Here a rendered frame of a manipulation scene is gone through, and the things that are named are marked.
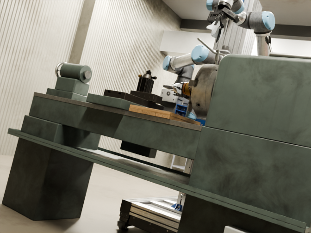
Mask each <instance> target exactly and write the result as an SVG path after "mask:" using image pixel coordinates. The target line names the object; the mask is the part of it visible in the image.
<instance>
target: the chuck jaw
mask: <svg viewBox="0 0 311 233"><path fill-rule="evenodd" d="M198 81H199V80H198V79H197V80H189V83H188V86H189V88H188V89H189V90H190V91H192V86H194V87H197V85H198Z"/></svg>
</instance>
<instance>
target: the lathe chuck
mask: <svg viewBox="0 0 311 233"><path fill-rule="evenodd" d="M218 66H219V65H215V64H205V65H204V66H202V67H201V68H200V70H199V71H198V72H197V74H196V76H195V78H194V79H195V80H197V79H198V80H199V81H198V85H197V87H194V86H192V93H191V100H192V107H193V110H194V112H195V114H196V115H197V116H198V117H201V118H206V117H207V110H206V105H205V93H206V87H207V84H208V80H209V78H210V76H211V74H212V72H213V71H214V69H215V68H217V67H218ZM197 102H199V103H200V104H201V107H198V106H197V105H196V103H197Z"/></svg>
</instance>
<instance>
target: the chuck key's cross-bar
mask: <svg viewBox="0 0 311 233"><path fill-rule="evenodd" d="M197 39H198V40H199V41H200V42H201V43H202V44H203V45H204V46H206V47H207V48H208V49H209V50H210V51H211V52H212V53H214V54H218V53H217V52H215V51H213V50H212V49H211V48H210V47H209V46H208V45H207V44H205V43H204V42H203V41H202V40H201V39H200V38H199V37H198V38H197ZM219 55H222V56H225V55H226V54H222V53H219Z"/></svg>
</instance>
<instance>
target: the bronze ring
mask: <svg viewBox="0 0 311 233"><path fill-rule="evenodd" d="M188 83H189V82H184V83H183V85H182V88H181V91H182V93H183V94H185V95H188V96H191V93H192V91H190V90H189V89H188V88H189V86H188Z"/></svg>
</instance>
